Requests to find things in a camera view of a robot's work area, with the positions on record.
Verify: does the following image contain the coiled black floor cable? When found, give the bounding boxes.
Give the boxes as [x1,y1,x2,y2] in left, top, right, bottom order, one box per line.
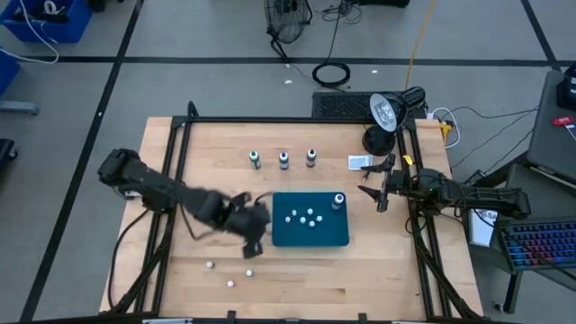
[310,61,352,89]

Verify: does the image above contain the black perforated computer case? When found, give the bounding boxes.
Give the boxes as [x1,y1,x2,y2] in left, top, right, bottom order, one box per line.
[311,91,428,121]

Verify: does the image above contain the black desktop device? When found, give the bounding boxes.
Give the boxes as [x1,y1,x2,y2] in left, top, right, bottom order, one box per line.
[556,62,576,113]

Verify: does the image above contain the grey desk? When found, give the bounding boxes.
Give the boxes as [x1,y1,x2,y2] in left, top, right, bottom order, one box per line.
[525,69,576,184]

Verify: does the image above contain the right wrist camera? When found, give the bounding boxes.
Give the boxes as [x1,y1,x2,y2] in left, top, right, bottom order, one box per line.
[389,170,411,188]

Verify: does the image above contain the yellow hanging power cord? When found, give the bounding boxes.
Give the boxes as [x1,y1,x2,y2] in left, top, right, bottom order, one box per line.
[404,0,437,91]

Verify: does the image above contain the black desk lamp silver shade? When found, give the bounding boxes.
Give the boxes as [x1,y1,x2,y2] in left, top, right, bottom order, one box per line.
[361,85,427,158]

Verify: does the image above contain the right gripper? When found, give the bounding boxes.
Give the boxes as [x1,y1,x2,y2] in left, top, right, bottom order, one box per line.
[357,154,414,212]

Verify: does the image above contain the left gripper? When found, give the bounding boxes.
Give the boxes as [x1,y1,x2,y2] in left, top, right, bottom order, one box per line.
[223,192,273,260]

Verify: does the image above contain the white printed paper sheet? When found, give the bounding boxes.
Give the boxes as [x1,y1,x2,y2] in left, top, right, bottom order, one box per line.
[467,207,500,248]

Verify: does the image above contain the white power cable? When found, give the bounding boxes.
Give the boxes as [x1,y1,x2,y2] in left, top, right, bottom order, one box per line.
[426,106,464,150]

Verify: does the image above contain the black floor fan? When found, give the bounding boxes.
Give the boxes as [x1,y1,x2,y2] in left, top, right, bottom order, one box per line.
[263,0,314,63]

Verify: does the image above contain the dark grey side table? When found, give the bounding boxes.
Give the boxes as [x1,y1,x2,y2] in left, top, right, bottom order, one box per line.
[461,162,576,316]

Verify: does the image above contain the grey metal floor foot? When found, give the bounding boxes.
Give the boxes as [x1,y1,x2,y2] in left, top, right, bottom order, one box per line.
[0,100,41,116]

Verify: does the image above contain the black aluminium table frame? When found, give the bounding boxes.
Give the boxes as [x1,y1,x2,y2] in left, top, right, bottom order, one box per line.
[99,101,485,324]

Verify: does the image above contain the small white printed card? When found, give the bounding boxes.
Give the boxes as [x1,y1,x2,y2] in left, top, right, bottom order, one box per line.
[346,154,375,172]

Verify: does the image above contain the black equipment base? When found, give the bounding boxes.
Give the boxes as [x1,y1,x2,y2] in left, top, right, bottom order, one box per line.
[355,0,411,9]

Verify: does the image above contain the black chair base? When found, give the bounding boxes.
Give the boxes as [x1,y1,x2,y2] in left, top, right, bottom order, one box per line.
[0,138,19,164]

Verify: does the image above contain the blue plastic bin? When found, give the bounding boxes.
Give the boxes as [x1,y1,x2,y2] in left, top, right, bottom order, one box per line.
[271,191,351,248]

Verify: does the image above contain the backlit rainbow keyboard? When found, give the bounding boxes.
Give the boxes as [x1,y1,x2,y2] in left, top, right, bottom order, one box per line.
[498,217,576,272]

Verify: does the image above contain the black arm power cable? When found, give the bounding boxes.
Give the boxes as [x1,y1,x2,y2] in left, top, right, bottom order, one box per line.
[106,207,153,312]

